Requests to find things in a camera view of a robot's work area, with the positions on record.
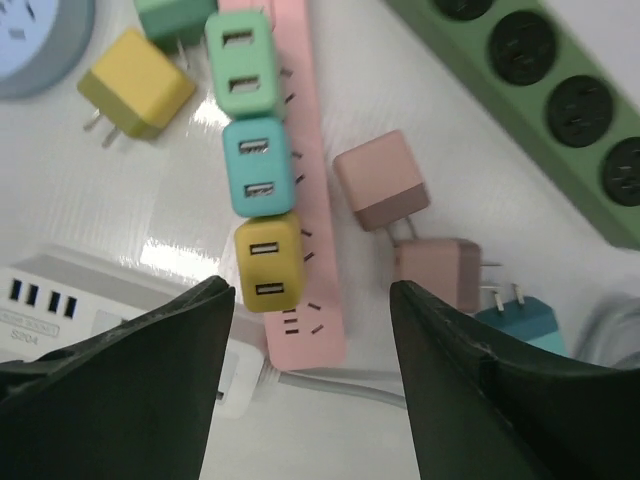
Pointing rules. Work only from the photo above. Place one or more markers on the pink USB charger plug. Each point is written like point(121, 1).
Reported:
point(382, 182)

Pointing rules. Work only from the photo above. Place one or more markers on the green power strip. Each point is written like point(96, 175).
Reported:
point(551, 97)

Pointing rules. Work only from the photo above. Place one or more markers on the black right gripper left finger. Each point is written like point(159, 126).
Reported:
point(135, 402)

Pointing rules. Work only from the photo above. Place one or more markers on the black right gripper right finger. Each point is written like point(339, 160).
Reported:
point(485, 405)

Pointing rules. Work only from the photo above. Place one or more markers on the white power strip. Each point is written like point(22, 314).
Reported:
point(59, 296)

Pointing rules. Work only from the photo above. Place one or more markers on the yellow USB charger plug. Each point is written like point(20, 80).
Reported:
point(136, 87)

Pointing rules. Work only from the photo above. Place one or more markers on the green USB charger plug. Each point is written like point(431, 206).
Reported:
point(244, 64)

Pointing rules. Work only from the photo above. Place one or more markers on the teal USB charger plug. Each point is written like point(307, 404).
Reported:
point(259, 166)

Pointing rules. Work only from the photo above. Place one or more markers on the round blue power strip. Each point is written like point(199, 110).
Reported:
point(41, 42)

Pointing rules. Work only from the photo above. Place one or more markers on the pink power strip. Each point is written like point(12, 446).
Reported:
point(312, 335)

